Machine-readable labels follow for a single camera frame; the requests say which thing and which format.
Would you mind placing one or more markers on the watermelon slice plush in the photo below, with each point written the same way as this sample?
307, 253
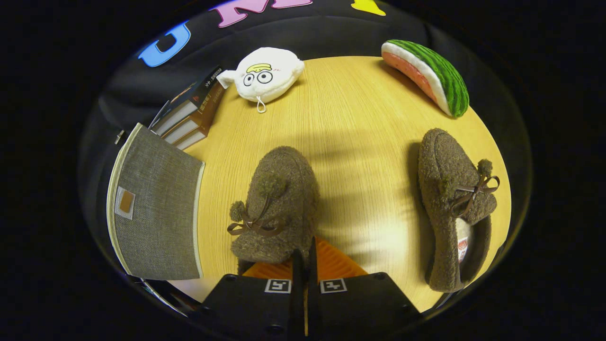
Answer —
440, 71

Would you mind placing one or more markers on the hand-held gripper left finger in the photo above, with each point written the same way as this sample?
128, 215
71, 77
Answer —
255, 303

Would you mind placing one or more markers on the grey fabric storage box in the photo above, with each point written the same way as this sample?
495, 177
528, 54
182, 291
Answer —
156, 213

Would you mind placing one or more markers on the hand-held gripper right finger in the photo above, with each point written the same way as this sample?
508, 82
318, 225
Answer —
360, 303

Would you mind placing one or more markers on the dark blue covered book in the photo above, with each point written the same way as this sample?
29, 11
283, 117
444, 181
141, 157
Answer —
203, 90

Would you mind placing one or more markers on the brown spine book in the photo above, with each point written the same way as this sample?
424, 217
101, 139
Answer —
199, 124
194, 138

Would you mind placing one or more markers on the small white clip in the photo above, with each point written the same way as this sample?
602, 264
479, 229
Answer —
119, 137

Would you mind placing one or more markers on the brown fuzzy shoe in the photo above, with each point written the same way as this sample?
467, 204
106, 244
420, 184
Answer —
440, 175
284, 189

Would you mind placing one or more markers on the white plush toy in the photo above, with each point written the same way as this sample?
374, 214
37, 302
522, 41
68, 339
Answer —
270, 71

